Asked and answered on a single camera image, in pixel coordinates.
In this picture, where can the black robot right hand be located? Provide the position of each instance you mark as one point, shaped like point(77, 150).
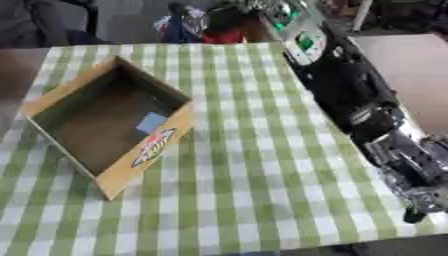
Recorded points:
point(350, 93)

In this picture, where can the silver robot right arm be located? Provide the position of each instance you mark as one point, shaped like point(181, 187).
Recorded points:
point(291, 20)

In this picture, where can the open tan cardboard box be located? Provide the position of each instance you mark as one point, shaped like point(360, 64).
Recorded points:
point(125, 166)

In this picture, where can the beige side table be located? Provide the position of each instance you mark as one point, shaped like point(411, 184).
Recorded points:
point(408, 73)

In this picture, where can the red bag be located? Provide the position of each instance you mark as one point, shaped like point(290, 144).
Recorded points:
point(224, 36)

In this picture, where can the blue bag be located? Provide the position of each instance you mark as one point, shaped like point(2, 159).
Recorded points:
point(178, 30)

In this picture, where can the light blue flat block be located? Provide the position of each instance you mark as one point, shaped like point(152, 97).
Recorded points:
point(151, 122)

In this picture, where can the dark chair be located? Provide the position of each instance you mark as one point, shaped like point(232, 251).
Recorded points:
point(41, 20)

